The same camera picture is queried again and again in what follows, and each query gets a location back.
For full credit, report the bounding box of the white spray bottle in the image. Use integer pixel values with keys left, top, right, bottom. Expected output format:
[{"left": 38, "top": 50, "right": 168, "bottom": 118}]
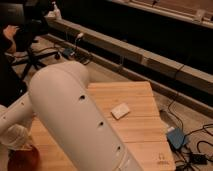
[{"left": 52, "top": 1, "right": 62, "bottom": 20}]

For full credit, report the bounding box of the black office chair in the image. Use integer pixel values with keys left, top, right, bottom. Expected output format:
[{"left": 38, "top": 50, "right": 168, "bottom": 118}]
[{"left": 0, "top": 0, "right": 60, "bottom": 79}]

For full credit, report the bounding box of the blue floor device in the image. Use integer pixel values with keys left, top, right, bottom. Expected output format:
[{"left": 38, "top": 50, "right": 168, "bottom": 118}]
[{"left": 166, "top": 128, "right": 189, "bottom": 150}]

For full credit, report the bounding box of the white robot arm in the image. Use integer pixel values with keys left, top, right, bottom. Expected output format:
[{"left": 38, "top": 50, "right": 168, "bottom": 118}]
[{"left": 0, "top": 61, "right": 143, "bottom": 171}]

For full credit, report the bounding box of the blue power box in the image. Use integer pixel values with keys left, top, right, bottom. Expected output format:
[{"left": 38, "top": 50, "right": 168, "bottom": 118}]
[{"left": 62, "top": 48, "right": 75, "bottom": 60}]

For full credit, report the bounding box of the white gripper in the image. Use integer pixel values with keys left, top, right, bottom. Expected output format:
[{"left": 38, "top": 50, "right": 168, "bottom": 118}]
[{"left": 0, "top": 124, "right": 33, "bottom": 151}]

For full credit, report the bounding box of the red ceramic bowl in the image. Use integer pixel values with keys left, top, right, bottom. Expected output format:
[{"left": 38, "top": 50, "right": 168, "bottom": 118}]
[{"left": 7, "top": 147, "right": 40, "bottom": 171}]

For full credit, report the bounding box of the black power adapter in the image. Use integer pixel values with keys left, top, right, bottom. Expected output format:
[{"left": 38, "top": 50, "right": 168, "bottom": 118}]
[{"left": 190, "top": 154, "right": 207, "bottom": 165}]

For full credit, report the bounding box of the person's hand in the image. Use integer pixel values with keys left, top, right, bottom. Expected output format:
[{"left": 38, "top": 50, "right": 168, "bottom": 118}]
[{"left": 3, "top": 25, "right": 18, "bottom": 54}]

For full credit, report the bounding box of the small white box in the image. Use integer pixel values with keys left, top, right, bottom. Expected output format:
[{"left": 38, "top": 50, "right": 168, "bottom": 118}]
[{"left": 111, "top": 103, "right": 130, "bottom": 120}]

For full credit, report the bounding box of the black dark chair left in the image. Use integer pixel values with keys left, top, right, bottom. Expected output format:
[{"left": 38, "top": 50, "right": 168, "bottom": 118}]
[{"left": 0, "top": 33, "right": 27, "bottom": 107}]

